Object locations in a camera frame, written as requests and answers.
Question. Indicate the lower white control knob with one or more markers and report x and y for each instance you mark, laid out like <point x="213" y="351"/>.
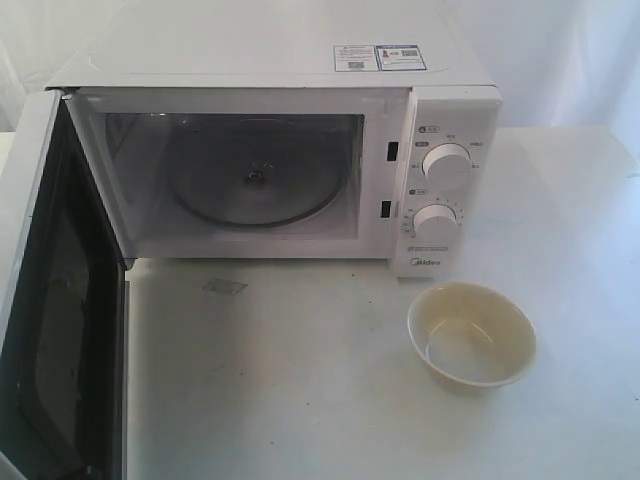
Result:
<point x="435" y="223"/>

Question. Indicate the white microwave oven body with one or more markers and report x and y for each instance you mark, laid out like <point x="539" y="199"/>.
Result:
<point x="160" y="66"/>

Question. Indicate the white control knob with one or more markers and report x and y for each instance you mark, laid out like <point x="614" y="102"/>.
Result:
<point x="435" y="223"/>
<point x="447" y="161"/>

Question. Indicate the upper white control knob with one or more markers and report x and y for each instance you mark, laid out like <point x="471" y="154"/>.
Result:
<point x="447" y="161"/>

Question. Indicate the blue warning label sticker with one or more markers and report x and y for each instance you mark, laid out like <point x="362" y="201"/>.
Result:
<point x="378" y="58"/>

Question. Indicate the glass microwave turntable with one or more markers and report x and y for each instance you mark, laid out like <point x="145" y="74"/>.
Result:
<point x="262" y="172"/>

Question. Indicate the white microwave oven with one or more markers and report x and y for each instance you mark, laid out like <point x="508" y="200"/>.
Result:
<point x="64" y="302"/>

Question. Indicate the cream yellow bowl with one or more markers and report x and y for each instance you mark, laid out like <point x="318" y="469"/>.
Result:
<point x="471" y="339"/>

